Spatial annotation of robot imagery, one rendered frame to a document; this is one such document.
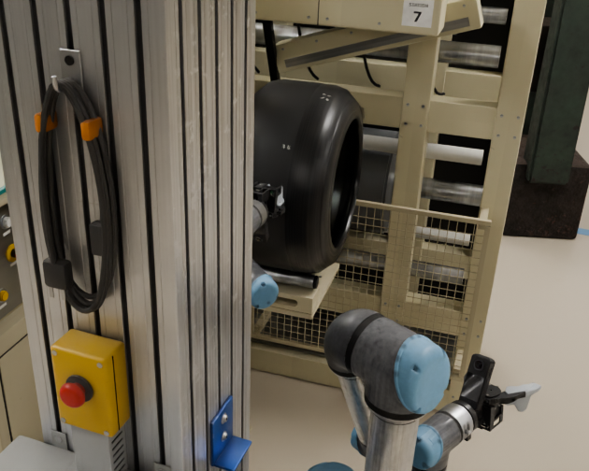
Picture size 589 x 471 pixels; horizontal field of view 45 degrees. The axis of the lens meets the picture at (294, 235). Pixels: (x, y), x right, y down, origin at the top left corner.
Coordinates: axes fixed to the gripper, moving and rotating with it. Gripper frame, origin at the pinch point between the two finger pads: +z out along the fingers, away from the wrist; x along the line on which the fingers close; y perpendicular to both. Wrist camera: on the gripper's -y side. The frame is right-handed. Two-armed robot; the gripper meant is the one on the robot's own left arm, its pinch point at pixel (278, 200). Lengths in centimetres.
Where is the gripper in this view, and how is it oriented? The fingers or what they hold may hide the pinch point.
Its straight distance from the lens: 198.4
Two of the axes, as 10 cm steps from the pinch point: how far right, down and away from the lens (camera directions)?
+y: 0.8, -9.4, -3.3
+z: 2.9, -3.0, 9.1
